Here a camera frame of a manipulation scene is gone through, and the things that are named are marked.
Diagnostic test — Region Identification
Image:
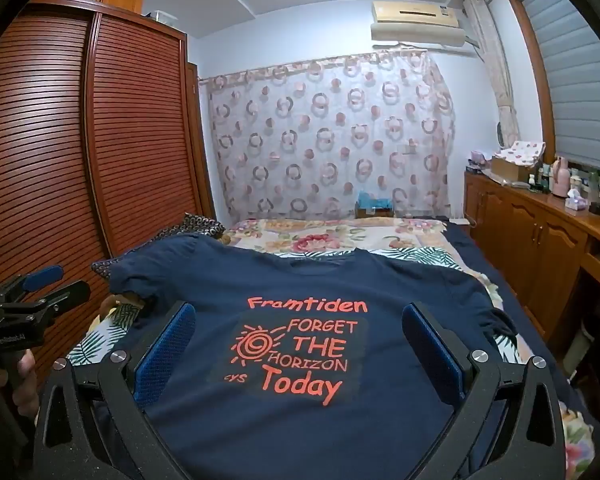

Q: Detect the grey window blind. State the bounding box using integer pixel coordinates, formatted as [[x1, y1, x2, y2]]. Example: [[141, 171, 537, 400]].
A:
[[520, 0, 600, 166]]

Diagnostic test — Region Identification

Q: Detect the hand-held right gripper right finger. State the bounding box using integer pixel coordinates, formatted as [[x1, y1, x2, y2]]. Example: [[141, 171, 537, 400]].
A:
[[401, 302, 566, 480]]

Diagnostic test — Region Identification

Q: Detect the floral leaf print bedsheet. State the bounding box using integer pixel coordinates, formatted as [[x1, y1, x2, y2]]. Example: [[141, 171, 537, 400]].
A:
[[67, 217, 596, 480]]

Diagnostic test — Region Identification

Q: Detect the circle-patterned sheer curtain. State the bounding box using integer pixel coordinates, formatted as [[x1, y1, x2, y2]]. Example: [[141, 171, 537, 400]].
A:
[[200, 47, 456, 221]]

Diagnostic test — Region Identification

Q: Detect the dark patterned folded blanket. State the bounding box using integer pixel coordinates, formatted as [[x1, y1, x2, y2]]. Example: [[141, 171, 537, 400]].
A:
[[91, 212, 226, 281]]

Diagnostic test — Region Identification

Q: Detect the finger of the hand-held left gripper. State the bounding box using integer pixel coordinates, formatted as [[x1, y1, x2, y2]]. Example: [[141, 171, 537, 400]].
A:
[[0, 265, 65, 307], [10, 280, 92, 322]]

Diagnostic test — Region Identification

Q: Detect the cardboard box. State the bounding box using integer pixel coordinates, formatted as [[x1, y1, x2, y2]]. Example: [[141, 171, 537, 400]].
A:
[[490, 155, 536, 183]]

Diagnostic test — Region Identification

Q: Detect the tied-back patterned curtain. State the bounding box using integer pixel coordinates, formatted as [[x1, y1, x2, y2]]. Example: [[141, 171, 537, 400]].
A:
[[462, 0, 521, 148]]

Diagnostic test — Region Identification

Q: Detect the strawberry print cloth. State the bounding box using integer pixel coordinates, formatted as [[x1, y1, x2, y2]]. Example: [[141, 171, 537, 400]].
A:
[[495, 140, 548, 166]]

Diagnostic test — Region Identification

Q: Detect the wooden louvered wardrobe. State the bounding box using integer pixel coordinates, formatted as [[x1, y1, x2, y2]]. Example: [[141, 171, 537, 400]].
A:
[[0, 0, 216, 386]]

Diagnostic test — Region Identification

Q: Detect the person's left hand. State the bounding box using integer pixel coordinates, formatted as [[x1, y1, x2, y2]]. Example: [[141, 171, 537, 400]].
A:
[[0, 347, 37, 458]]

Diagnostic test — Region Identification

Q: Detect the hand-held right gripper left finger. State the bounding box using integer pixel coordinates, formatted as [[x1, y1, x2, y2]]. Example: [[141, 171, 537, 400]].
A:
[[32, 301, 197, 480]]

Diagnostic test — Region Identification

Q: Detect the wooden window frame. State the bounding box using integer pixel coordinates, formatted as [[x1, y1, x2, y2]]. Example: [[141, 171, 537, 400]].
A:
[[504, 0, 556, 136]]

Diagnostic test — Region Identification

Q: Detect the pink thermos bottle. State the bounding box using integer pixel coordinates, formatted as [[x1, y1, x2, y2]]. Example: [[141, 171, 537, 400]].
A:
[[551, 157, 568, 196]]

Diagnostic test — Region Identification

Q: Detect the blue box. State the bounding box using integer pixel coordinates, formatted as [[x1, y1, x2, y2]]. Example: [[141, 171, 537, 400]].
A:
[[355, 192, 396, 218]]

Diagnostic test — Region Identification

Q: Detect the navy printed t-shirt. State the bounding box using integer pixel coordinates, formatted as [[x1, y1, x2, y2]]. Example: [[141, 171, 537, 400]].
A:
[[107, 234, 526, 480]]

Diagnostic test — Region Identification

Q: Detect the beige air conditioner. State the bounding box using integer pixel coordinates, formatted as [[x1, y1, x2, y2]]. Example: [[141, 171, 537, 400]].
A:
[[370, 0, 476, 53]]

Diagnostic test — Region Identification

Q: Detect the wooden sideboard cabinet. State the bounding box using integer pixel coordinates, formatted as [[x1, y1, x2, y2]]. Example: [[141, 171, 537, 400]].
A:
[[462, 167, 600, 341]]

